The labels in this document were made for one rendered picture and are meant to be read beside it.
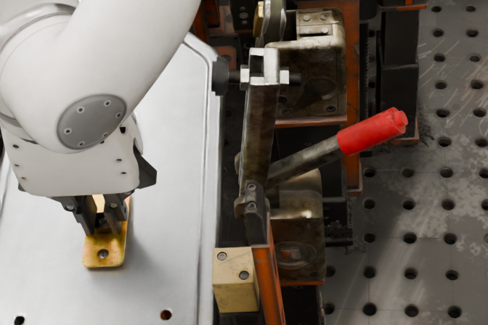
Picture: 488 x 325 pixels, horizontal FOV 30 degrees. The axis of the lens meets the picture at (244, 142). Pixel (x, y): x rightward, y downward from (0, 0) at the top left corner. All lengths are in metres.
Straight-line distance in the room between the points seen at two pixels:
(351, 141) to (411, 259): 0.45
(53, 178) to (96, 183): 0.03
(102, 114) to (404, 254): 0.66
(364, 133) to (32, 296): 0.33
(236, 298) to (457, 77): 0.66
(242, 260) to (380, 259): 0.44
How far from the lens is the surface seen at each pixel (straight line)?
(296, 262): 0.84
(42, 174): 0.75
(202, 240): 0.83
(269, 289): 0.70
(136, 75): 0.56
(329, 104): 0.93
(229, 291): 0.74
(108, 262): 0.83
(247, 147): 0.71
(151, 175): 0.77
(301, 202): 0.78
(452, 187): 1.21
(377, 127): 0.71
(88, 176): 0.74
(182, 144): 0.89
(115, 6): 0.53
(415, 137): 1.24
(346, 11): 0.94
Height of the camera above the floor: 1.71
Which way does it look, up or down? 53 degrees down
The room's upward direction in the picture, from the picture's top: 10 degrees counter-clockwise
